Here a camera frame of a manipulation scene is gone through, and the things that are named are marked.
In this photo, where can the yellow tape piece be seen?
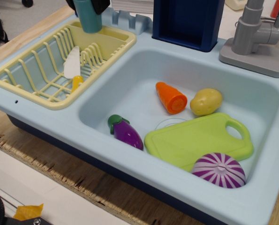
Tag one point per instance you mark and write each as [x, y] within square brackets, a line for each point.
[28, 212]

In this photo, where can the white toy knife yellow handle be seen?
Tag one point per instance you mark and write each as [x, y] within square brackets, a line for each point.
[72, 68]

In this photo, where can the green toy cutting board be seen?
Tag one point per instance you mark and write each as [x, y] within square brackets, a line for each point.
[184, 143]

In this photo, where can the light blue toy sink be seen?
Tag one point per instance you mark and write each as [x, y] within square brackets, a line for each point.
[128, 88]

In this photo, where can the pale yellow drying rack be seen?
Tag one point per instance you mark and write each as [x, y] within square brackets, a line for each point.
[37, 74]

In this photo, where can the yellow toy potato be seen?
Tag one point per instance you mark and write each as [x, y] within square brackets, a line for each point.
[206, 101]

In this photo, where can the purple striped toy onion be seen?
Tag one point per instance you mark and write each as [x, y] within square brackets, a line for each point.
[220, 169]

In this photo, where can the teal plastic cup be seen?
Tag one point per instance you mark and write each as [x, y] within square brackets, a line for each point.
[90, 21]

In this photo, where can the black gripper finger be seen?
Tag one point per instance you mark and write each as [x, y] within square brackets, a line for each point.
[72, 6]
[100, 5]

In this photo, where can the red cup background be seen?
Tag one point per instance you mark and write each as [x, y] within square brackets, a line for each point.
[275, 10]

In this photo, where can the light blue plate holder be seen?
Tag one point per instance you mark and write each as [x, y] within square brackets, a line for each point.
[123, 20]

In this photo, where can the dark blue plastic box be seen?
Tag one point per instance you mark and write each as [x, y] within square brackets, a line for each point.
[190, 23]

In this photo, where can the orange toy carrot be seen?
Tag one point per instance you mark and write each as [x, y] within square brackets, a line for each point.
[172, 99]

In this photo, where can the grey toy faucet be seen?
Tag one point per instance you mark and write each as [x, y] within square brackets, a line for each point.
[249, 48]

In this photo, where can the purple toy eggplant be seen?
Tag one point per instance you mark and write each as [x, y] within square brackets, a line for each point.
[122, 130]

